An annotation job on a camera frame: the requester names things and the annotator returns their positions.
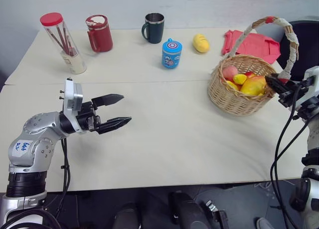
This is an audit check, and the red folded cloth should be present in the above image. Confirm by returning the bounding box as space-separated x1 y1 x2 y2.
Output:
221 29 281 65

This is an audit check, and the black office chair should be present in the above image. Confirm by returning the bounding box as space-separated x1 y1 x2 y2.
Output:
276 20 319 82

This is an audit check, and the yellow bread toy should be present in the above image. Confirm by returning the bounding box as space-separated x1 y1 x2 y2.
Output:
192 33 210 54

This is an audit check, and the wicker basket with handle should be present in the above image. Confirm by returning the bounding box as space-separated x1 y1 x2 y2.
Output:
207 16 300 117

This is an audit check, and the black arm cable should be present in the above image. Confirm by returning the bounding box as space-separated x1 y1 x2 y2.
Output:
53 136 72 229
270 83 311 229

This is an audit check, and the pink toy peach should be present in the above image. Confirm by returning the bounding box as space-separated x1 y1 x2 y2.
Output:
222 65 239 82

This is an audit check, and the clear pencil tube red lid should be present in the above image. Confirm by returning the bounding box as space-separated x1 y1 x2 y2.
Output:
39 12 88 75

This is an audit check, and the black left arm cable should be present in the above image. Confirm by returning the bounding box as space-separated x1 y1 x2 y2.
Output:
53 136 72 229

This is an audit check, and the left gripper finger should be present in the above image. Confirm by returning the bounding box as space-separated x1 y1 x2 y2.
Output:
95 116 132 135
90 93 125 109

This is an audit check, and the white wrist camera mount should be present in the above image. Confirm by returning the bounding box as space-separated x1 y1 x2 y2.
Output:
59 77 84 134
289 65 319 111

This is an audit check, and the dark rounded shape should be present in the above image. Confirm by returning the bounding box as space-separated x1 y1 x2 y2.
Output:
113 202 143 229
167 190 208 229

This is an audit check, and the black clamp bracket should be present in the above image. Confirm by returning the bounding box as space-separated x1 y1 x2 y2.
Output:
203 200 229 229

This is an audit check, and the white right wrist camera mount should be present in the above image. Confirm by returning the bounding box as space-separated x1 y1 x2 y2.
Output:
289 65 319 111

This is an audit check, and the blue cartoon tin can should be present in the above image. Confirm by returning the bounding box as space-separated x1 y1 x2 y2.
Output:
159 37 183 70

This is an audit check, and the red pencil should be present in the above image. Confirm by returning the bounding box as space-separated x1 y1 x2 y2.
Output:
56 25 75 57
46 28 67 53
62 21 76 56

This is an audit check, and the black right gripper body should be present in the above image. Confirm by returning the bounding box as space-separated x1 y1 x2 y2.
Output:
277 80 309 108

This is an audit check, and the grey shoe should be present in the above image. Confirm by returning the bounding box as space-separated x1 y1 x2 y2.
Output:
256 217 275 229

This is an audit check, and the dark green steel mug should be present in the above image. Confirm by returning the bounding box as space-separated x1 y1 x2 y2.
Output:
141 12 166 44

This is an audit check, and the yellow toy fruit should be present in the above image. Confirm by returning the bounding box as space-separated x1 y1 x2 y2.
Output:
225 80 241 92

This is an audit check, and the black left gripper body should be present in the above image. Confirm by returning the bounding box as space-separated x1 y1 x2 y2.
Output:
75 101 102 133

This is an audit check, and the red lidded mug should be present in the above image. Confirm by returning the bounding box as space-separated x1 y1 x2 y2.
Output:
85 14 114 53

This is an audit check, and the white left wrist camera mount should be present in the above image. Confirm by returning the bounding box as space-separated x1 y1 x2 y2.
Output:
59 77 84 134

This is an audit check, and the red and yellow toy mango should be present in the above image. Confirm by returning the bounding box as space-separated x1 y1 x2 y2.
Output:
240 75 268 96

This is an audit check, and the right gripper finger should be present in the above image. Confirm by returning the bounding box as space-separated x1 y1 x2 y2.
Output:
264 75 288 95
270 73 292 88

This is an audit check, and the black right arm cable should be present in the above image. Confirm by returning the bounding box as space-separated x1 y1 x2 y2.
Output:
270 83 311 229

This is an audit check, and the small yellow toy lemon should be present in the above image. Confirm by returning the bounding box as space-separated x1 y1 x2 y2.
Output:
232 73 248 85

